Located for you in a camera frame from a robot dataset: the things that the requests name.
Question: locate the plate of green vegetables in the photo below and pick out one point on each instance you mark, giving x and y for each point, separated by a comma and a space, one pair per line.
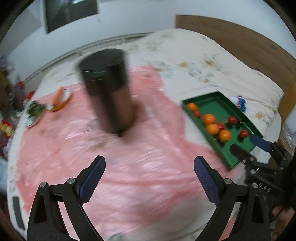
34, 113

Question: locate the green tray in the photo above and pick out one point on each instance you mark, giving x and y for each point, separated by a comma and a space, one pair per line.
222, 108

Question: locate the wooden headboard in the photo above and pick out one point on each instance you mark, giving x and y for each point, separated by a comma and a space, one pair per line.
253, 49

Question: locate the large orange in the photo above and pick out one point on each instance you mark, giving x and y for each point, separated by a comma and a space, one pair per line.
208, 119

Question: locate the dark plum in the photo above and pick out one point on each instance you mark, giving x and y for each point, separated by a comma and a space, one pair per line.
239, 123

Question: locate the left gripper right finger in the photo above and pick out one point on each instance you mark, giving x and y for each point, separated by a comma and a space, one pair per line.
252, 221

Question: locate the wooden nightstand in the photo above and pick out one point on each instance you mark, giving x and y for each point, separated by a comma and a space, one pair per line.
287, 138

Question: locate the black cylindrical canister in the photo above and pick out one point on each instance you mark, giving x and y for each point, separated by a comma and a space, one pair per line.
106, 81

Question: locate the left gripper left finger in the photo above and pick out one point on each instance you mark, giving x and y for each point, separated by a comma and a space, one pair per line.
46, 221

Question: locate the orange plate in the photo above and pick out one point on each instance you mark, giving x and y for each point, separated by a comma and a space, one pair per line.
67, 93

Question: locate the black smartphone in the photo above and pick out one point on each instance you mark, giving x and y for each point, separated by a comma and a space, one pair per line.
18, 214

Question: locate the pink plastic sheet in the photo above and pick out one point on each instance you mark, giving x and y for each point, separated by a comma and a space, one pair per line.
149, 190

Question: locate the dark window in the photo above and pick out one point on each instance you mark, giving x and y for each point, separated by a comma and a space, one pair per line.
62, 12

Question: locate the carrot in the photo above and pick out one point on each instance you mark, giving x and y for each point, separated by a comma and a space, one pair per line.
57, 97

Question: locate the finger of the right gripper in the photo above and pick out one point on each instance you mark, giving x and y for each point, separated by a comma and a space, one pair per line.
261, 143
242, 155

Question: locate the small orange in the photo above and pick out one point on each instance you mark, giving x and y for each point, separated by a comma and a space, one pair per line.
213, 129
224, 136
192, 107

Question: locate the floral bed quilt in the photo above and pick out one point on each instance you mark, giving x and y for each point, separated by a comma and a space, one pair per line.
189, 64

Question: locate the blue white glove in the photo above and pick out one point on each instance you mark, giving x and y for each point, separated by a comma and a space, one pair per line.
239, 101

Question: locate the red cherry tomato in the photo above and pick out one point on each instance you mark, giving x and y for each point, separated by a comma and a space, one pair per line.
197, 114

